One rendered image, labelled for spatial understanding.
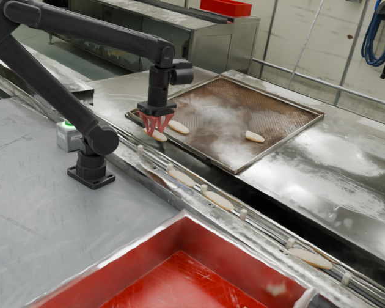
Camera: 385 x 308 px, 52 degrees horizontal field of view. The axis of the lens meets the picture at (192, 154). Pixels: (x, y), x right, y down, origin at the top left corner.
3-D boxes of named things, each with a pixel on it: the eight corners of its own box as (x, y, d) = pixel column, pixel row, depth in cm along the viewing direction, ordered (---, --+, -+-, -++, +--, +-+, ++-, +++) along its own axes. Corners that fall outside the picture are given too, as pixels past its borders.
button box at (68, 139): (55, 153, 130) (54, 121, 125) (76, 147, 135) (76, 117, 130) (68, 163, 125) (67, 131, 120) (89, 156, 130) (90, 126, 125)
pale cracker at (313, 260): (286, 256, 89) (287, 252, 88) (289, 246, 92) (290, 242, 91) (330, 272, 85) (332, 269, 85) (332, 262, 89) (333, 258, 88)
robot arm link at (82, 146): (79, 152, 111) (85, 161, 107) (79, 119, 107) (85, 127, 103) (110, 148, 116) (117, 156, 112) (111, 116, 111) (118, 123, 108)
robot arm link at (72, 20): (-6, 13, 87) (2, 23, 79) (-2, -14, 85) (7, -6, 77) (157, 57, 113) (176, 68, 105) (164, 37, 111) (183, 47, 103)
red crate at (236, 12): (198, 8, 462) (200, -4, 456) (217, 8, 487) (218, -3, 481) (233, 16, 435) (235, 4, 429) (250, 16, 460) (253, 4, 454)
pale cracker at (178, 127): (165, 124, 135) (164, 121, 134) (173, 120, 137) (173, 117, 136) (183, 135, 129) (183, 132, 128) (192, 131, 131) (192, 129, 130)
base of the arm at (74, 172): (65, 173, 113) (93, 190, 107) (65, 148, 109) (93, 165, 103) (89, 164, 119) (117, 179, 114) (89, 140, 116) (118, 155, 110)
